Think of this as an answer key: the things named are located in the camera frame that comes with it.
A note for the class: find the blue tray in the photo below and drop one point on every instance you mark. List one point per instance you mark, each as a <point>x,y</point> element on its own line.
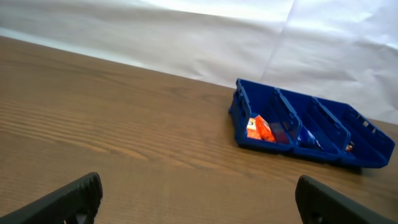
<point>367,146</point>

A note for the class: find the orange candy box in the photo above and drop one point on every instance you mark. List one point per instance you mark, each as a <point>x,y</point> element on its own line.
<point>251,130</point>
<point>265,129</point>

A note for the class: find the blue candy pack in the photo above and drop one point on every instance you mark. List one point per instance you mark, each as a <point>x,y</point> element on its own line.
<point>311,138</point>

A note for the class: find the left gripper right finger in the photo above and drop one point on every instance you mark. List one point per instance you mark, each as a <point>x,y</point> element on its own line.
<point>326,208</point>

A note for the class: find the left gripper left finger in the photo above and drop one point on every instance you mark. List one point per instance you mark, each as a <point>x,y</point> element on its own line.
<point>62,205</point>

